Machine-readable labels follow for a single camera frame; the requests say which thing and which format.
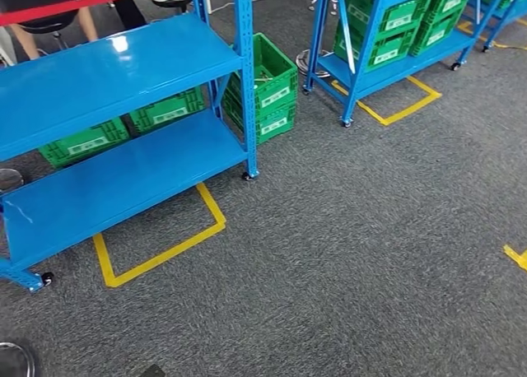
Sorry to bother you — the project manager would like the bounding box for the blue metal shelf rack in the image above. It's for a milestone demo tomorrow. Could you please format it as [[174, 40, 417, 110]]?
[[301, 0, 513, 129], [465, 0, 527, 54], [0, 0, 260, 295]]

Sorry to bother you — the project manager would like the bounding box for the coiled cable bundle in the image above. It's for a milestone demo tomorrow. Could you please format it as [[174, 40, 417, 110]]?
[[307, 0, 339, 16]]

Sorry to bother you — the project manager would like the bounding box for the black stool seat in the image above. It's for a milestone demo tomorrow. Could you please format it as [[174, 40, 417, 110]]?
[[18, 18, 71, 53], [149, 0, 193, 15]]

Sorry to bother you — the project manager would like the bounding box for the white panel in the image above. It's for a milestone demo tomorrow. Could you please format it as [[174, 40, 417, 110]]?
[[0, 26, 18, 68]]

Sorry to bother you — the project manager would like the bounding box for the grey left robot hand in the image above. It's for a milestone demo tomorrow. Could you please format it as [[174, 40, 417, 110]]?
[[137, 362, 167, 377]]

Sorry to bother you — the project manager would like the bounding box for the red barrier ribbon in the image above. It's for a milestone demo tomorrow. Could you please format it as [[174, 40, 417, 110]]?
[[0, 0, 178, 28]]

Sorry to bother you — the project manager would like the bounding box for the round chrome stool base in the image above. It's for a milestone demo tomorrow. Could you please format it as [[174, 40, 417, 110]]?
[[0, 338, 41, 377], [0, 167, 26, 197], [294, 48, 331, 80]]

